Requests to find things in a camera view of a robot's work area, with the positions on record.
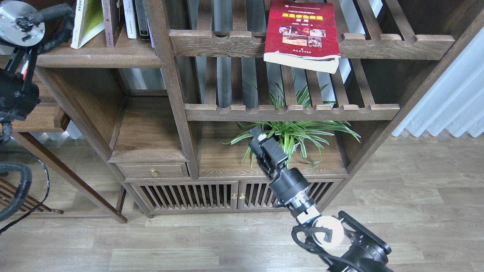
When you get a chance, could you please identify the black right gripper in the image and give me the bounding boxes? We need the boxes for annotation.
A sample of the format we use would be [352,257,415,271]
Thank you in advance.
[249,126,312,209]

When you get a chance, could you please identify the red book with photos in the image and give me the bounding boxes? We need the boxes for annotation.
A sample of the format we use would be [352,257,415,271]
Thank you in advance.
[263,0,341,74]

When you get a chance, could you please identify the maroon book white characters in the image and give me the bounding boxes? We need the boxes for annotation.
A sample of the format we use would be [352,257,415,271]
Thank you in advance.
[101,0,124,48]

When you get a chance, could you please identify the yellow green book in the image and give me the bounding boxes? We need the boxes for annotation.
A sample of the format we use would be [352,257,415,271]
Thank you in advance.
[71,0,104,49]

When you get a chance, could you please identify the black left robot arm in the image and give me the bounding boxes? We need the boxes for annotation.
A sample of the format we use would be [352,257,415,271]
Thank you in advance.
[0,0,75,145]

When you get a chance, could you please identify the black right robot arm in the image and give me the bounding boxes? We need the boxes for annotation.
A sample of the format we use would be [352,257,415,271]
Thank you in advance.
[249,126,392,272]

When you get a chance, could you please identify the white plant pot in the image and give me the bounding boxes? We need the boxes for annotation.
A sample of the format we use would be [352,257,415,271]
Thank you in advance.
[291,142,301,154]

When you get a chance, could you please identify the green spider plant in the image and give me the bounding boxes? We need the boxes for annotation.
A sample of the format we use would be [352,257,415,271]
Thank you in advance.
[218,82,361,169]

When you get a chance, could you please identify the dark wooden bookshelf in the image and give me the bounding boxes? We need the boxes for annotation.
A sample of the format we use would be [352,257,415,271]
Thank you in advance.
[36,0,483,218]

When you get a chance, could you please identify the brass drawer knob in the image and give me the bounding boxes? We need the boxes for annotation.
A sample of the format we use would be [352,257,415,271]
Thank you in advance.
[150,168,158,177]

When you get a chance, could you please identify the pale upright book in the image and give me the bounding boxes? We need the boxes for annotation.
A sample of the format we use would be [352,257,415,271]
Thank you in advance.
[144,0,155,48]

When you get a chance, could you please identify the dark upright book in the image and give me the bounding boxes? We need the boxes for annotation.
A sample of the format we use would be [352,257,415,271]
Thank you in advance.
[134,0,150,41]

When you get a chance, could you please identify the white upright book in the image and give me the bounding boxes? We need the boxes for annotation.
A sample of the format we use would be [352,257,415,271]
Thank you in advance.
[123,0,138,39]

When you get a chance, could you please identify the white curtain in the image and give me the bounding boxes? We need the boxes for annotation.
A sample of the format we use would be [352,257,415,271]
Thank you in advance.
[392,29,484,137]

